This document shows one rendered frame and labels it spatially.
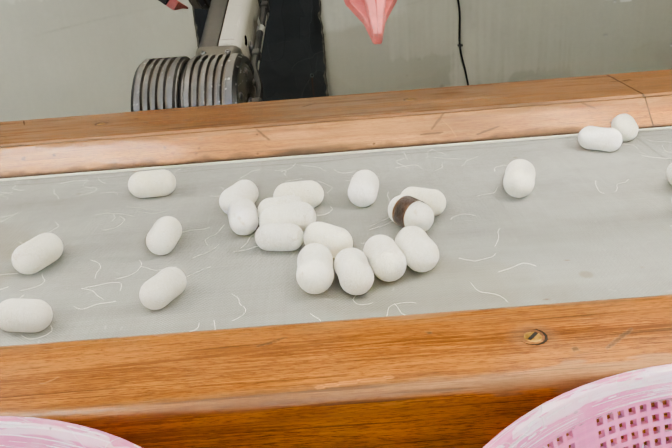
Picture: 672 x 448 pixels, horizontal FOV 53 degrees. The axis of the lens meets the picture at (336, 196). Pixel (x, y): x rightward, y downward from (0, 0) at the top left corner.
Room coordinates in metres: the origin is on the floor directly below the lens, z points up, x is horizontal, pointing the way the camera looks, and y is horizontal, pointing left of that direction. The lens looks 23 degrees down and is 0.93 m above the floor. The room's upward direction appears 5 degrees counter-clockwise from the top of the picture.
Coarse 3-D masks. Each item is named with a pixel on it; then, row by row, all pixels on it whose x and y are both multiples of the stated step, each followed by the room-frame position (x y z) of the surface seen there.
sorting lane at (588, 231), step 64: (0, 192) 0.53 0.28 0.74; (64, 192) 0.52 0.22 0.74; (128, 192) 0.51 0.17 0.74; (192, 192) 0.50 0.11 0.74; (384, 192) 0.46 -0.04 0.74; (448, 192) 0.45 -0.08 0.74; (576, 192) 0.44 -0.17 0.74; (640, 192) 0.43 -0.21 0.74; (0, 256) 0.41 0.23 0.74; (64, 256) 0.40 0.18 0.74; (128, 256) 0.39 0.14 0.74; (192, 256) 0.38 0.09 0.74; (256, 256) 0.38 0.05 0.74; (448, 256) 0.36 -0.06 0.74; (512, 256) 0.35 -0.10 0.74; (576, 256) 0.34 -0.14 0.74; (640, 256) 0.34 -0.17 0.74; (64, 320) 0.32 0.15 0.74; (128, 320) 0.31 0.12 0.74; (192, 320) 0.31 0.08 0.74; (256, 320) 0.30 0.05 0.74; (320, 320) 0.30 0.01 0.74
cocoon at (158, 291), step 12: (156, 276) 0.33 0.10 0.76; (168, 276) 0.33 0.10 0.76; (180, 276) 0.33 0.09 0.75; (144, 288) 0.32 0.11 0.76; (156, 288) 0.32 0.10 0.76; (168, 288) 0.32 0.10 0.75; (180, 288) 0.33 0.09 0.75; (144, 300) 0.32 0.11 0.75; (156, 300) 0.31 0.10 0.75; (168, 300) 0.32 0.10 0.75
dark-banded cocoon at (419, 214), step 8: (392, 200) 0.41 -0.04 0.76; (392, 208) 0.40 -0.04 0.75; (408, 208) 0.39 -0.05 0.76; (416, 208) 0.39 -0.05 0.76; (424, 208) 0.39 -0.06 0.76; (408, 216) 0.39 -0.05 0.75; (416, 216) 0.38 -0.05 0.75; (424, 216) 0.38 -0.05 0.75; (432, 216) 0.39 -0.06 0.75; (408, 224) 0.39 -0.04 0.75; (416, 224) 0.38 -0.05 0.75; (424, 224) 0.38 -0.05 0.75
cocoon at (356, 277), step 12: (348, 252) 0.33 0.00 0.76; (360, 252) 0.34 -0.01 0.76; (336, 264) 0.33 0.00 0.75; (348, 264) 0.32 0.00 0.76; (360, 264) 0.32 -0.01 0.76; (348, 276) 0.31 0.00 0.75; (360, 276) 0.31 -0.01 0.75; (372, 276) 0.32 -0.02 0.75; (348, 288) 0.31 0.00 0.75; (360, 288) 0.31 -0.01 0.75
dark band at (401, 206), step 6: (402, 198) 0.40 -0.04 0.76; (408, 198) 0.40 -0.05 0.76; (414, 198) 0.40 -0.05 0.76; (396, 204) 0.40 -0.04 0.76; (402, 204) 0.40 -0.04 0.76; (408, 204) 0.39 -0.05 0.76; (396, 210) 0.40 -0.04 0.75; (402, 210) 0.39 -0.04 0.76; (396, 216) 0.40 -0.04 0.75; (402, 216) 0.39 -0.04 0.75; (396, 222) 0.40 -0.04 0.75; (402, 222) 0.39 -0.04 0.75
